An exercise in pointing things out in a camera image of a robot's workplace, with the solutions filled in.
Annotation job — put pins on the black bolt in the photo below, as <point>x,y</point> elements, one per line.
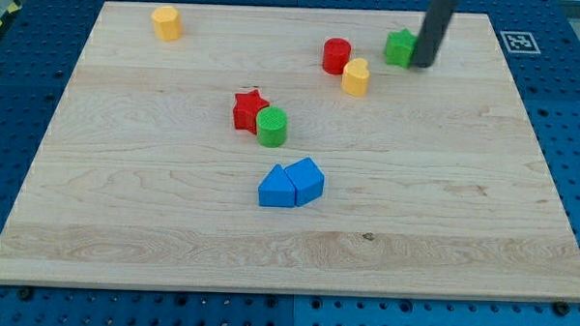
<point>561,308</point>
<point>24,294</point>

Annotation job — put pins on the green cylinder block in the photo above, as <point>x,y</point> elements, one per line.
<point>271,127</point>

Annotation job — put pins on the red star block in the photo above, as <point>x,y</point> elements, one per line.
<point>247,106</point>

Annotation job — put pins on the yellow heart block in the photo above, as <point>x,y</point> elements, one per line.
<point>355,77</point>

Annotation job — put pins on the black bolt left front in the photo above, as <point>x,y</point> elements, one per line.
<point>24,294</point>

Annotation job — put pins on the blue pentagon block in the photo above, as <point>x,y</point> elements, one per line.
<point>307,179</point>

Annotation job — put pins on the white fiducial marker tag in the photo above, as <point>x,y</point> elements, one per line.
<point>519,42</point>

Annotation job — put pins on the light wooden board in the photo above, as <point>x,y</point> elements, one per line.
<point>276,151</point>

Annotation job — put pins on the black bolt right front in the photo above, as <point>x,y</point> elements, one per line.
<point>561,308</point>

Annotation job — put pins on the yellow hexagon block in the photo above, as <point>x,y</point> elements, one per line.
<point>167,23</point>

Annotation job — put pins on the green star block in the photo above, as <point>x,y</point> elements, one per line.
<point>399,48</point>

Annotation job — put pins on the blue triangle block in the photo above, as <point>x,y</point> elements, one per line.
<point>276,189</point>

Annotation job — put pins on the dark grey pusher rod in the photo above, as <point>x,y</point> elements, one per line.
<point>433,29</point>

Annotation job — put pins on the red cylinder block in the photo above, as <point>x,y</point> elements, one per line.
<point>336,54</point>

